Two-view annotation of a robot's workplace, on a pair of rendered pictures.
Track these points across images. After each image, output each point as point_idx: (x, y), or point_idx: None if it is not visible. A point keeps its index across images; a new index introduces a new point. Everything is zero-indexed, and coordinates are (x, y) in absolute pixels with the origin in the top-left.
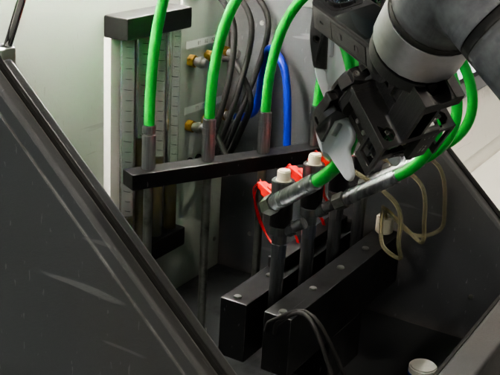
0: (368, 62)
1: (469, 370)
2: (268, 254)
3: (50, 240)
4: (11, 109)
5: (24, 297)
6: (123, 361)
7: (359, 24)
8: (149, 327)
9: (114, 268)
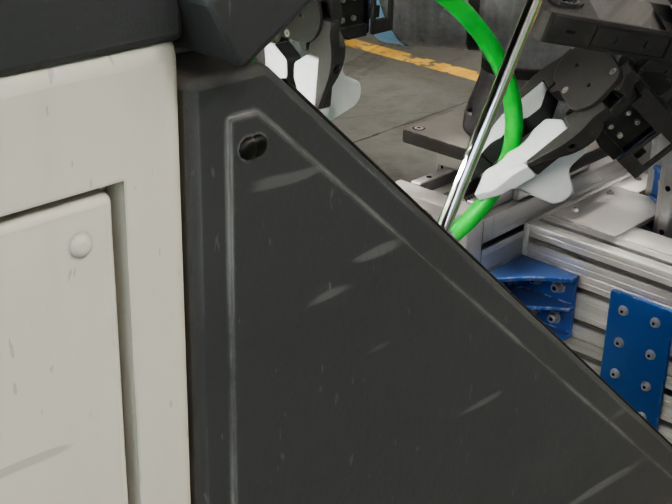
0: (669, 53)
1: None
2: None
3: (563, 466)
4: (531, 321)
5: None
6: None
7: (630, 18)
8: (657, 465)
9: (630, 430)
